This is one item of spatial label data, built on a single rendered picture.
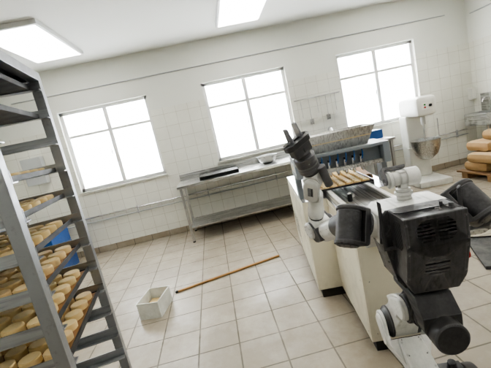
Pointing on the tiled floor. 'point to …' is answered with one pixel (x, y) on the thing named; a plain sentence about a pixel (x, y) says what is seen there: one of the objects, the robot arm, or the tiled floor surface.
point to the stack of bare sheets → (482, 249)
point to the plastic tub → (154, 303)
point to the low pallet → (474, 174)
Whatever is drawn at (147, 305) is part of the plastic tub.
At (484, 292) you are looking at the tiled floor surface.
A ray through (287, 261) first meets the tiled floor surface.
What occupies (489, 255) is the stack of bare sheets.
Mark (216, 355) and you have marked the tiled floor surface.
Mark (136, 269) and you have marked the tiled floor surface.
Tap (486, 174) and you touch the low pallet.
